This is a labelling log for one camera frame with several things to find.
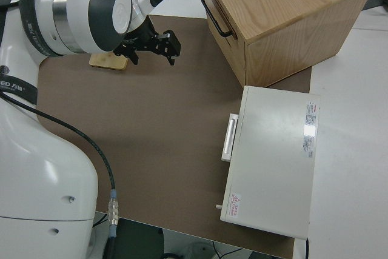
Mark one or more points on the wooden mug tree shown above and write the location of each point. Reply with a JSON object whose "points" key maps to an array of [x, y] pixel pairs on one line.
{"points": [[106, 62]]}

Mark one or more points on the white toaster oven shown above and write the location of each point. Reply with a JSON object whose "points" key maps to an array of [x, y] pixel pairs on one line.
{"points": [[272, 165]]}

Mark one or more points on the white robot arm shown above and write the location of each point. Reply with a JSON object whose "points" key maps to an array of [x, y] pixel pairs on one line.
{"points": [[45, 180]]}

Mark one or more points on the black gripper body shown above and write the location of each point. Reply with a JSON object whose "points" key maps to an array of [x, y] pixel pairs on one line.
{"points": [[145, 42]]}

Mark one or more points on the brown table mat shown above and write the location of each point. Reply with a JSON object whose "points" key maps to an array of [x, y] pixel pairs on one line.
{"points": [[166, 134]]}

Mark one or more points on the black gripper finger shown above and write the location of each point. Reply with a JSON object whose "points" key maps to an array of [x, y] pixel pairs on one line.
{"points": [[172, 59], [133, 58]]}

